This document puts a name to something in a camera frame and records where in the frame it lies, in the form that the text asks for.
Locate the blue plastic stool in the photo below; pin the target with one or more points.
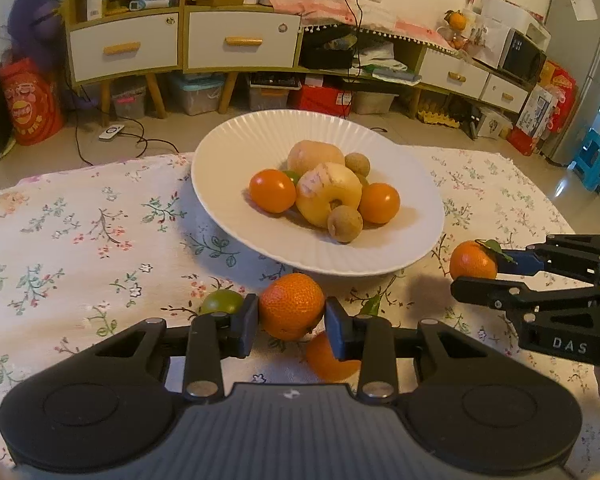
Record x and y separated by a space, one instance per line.
594 160

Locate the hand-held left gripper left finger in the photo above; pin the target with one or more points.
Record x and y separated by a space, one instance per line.
245 322

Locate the yellow shelf cabinet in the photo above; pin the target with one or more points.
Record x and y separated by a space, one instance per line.
182 10

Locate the red gift boxes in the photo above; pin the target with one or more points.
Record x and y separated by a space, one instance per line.
559 95

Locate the tan pear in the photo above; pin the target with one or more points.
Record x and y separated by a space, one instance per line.
312 155

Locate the green citrus leaf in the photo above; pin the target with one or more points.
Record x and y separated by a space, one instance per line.
370 306

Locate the rough orange mandarin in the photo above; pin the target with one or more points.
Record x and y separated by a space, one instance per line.
291 306

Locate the pink tasselled cloth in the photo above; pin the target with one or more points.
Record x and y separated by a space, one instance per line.
330 10

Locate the leafy orange mandarin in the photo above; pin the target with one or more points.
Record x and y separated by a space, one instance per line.
472 262

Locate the white ribbed plate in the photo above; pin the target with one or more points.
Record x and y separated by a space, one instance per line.
230 160

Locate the yellow apple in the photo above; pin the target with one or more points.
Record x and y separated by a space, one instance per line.
320 200

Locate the white printed carton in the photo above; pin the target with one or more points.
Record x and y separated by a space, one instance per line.
534 110

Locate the silver refrigerator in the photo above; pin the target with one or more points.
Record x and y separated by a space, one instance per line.
575 75

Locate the red storage box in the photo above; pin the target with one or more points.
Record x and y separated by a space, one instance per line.
322 101

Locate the white low cabinet drawer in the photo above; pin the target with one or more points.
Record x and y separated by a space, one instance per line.
454 76
505 94

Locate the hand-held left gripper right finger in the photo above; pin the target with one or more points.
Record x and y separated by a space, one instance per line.
336 330

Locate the clear bin with keyboard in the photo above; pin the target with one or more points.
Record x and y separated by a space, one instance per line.
274 92

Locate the brown longan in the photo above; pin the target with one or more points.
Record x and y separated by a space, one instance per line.
357 163
345 223

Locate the white appliance box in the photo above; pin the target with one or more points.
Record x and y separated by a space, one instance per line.
510 15

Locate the red printed bag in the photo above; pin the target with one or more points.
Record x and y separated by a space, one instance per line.
30 105

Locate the orange on fruit stand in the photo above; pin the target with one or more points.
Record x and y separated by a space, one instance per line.
456 20

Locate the orange tomato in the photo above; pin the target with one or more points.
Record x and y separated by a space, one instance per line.
378 203
272 190

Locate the smooth orange mandarin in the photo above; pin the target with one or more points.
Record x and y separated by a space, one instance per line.
325 360

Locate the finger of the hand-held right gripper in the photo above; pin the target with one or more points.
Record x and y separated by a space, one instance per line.
525 262
485 292

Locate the black microwave oven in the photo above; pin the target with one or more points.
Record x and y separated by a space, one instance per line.
522 55

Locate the clear storage bin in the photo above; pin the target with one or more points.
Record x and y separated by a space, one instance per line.
197 95

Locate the white paper sheet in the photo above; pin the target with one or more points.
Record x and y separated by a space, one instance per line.
582 2

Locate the black bag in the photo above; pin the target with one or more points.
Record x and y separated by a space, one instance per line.
325 52

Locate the floral tablecloth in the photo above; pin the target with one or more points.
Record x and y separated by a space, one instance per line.
80 260

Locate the purple plush toy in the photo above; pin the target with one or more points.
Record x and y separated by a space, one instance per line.
32 25

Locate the low yellow cabinet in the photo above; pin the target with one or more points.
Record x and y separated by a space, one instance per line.
410 60

